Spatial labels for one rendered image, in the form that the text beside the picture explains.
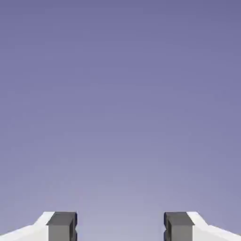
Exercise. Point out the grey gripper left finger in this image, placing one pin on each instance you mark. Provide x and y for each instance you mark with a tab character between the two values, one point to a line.
60	229

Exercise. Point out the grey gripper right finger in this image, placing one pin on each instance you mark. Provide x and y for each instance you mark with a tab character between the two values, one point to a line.
178	229

